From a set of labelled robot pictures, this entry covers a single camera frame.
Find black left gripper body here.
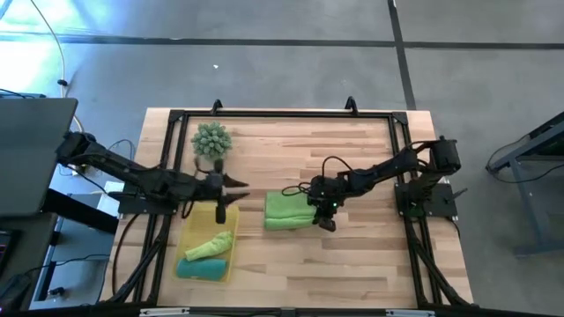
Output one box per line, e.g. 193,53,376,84
193,157,226,225

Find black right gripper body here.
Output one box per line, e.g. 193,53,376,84
307,174,350,233

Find green microfiber towel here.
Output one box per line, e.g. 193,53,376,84
263,190,319,232

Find yellow-green microfiber towel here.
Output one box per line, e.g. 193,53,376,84
184,230,235,262

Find teal microfiber towel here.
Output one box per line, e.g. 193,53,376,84
175,257,228,282

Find yellow plastic basket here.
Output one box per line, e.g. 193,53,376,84
170,201,241,284

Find green spiky plant ball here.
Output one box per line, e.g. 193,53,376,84
189,121,234,162

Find white box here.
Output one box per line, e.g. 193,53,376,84
96,180,125,217

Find blue-grey metal desk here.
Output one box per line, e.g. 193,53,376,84
484,110,564,261

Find black keyboard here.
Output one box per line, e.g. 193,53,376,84
0,227,19,277

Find black computer mouse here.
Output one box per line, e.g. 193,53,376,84
0,273,33,313

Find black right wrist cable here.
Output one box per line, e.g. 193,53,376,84
280,155,354,197

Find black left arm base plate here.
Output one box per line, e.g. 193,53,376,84
116,193,178,217

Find black metal table frame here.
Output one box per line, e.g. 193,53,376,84
99,95,476,317

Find black floor cable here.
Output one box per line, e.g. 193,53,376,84
108,138,137,162

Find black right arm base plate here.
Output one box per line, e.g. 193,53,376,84
393,181,459,217

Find black base cable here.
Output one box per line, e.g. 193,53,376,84
111,212,141,297

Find silver bracket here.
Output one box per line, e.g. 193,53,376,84
384,308,437,317
138,306,191,317

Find black cable under desk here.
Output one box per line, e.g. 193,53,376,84
484,134,554,185

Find yellow floor cable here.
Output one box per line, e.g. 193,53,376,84
28,0,85,133

